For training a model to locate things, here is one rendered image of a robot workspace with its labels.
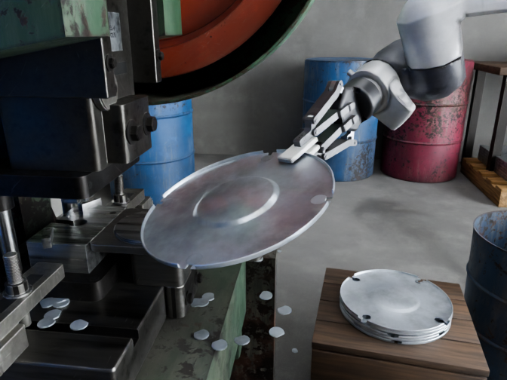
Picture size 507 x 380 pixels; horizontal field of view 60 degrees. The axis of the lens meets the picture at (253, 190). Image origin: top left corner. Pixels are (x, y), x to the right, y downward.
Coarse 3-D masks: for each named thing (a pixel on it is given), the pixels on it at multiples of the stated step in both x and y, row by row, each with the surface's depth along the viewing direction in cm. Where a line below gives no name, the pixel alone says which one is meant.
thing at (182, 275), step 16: (112, 224) 69; (128, 224) 68; (96, 240) 64; (112, 240) 64; (128, 240) 63; (144, 256) 64; (144, 272) 65; (160, 272) 65; (176, 272) 65; (192, 272) 71; (176, 288) 66; (192, 288) 72; (176, 304) 67
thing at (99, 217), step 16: (96, 208) 75; (112, 208) 75; (64, 224) 69; (80, 224) 71; (96, 224) 69; (32, 240) 64; (64, 240) 64; (80, 240) 64; (32, 256) 64; (48, 256) 64; (64, 256) 63; (80, 256) 63; (96, 256) 66; (80, 272) 64
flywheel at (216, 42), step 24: (192, 0) 91; (216, 0) 90; (240, 0) 88; (264, 0) 86; (192, 24) 92; (216, 24) 89; (240, 24) 88; (264, 24) 89; (168, 48) 91; (192, 48) 91; (216, 48) 90; (240, 48) 95; (168, 72) 93
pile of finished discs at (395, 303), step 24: (360, 288) 124; (384, 288) 122; (408, 288) 124; (432, 288) 123; (360, 312) 113; (384, 312) 113; (408, 312) 113; (432, 312) 113; (384, 336) 107; (408, 336) 106; (432, 336) 107
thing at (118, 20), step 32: (128, 32) 65; (128, 64) 66; (128, 96) 65; (32, 128) 57; (64, 128) 57; (96, 128) 57; (128, 128) 59; (32, 160) 59; (64, 160) 58; (96, 160) 58; (128, 160) 60
